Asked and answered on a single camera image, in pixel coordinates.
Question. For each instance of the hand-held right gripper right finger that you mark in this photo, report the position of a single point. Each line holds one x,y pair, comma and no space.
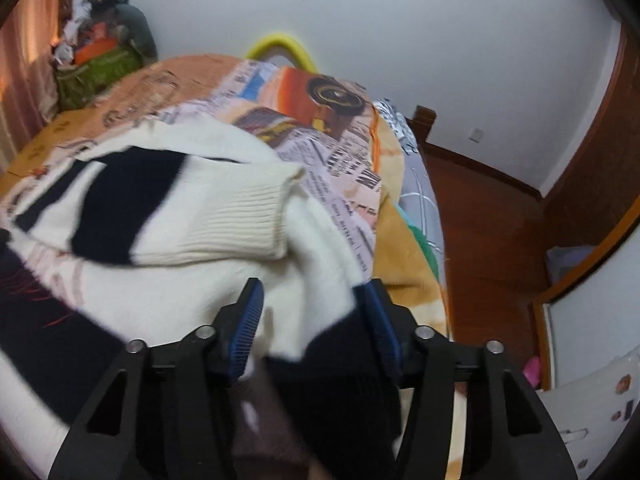
382,330

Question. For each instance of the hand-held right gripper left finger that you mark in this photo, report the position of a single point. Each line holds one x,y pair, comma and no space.
247,330

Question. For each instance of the black and white knit sweater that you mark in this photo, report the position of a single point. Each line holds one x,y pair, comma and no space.
200,220

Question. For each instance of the green cloth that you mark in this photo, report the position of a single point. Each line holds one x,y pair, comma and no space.
426,255

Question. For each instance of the grey checked bed sheet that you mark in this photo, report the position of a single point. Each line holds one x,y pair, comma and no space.
422,200

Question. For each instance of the pink item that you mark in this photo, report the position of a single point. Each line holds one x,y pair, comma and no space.
531,372

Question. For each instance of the printed orange blanket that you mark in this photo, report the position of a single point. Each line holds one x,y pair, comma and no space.
320,125

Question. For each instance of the white board with stickers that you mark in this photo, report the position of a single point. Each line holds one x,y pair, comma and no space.
590,410

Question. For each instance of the yellow hoop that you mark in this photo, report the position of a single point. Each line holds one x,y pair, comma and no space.
272,40

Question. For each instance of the orange striped curtain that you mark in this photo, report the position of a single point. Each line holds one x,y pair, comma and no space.
25,70

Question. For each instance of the wooden bed post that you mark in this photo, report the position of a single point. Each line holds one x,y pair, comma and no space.
422,122

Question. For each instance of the white wall socket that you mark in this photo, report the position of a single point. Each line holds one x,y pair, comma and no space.
476,135

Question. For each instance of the wooden door frame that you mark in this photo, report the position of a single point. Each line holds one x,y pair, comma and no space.
595,160

